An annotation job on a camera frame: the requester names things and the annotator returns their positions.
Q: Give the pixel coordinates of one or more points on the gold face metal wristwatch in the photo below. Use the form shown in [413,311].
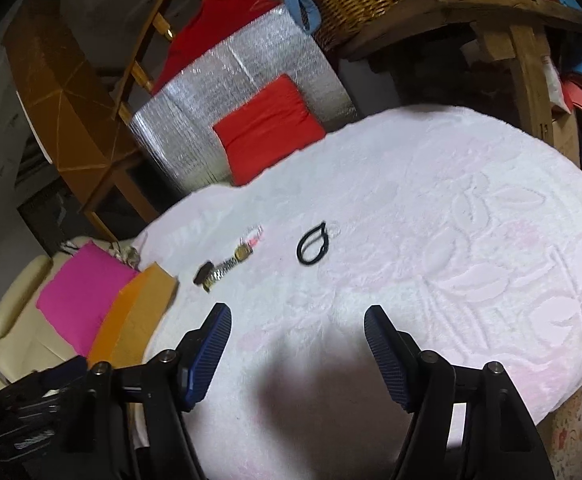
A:
[218,271]

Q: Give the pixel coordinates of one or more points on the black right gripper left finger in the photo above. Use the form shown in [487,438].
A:
[200,351]

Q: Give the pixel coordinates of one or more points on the red cloth on chair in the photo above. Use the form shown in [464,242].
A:
[214,22]

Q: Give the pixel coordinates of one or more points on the blue cloth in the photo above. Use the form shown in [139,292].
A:
[298,0]

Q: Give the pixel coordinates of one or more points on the wooden chair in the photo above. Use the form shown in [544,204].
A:
[135,75]

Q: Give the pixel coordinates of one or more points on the white embossed bedspread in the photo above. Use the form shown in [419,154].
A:
[466,230]

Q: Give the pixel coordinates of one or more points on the wooden table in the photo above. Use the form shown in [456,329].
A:
[510,31]

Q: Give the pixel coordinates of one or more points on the crumpled beige cloth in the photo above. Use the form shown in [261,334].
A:
[126,254]

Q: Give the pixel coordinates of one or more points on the silver foil insulation panel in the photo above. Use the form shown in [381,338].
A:
[175,127]

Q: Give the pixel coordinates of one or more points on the orange cardboard box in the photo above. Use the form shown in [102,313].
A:
[129,325]

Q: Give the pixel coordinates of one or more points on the red square cushion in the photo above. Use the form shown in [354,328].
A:
[274,124]

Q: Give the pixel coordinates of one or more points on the magenta pillow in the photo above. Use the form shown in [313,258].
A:
[78,298]

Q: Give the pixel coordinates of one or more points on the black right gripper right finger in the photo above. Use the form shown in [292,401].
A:
[395,353]

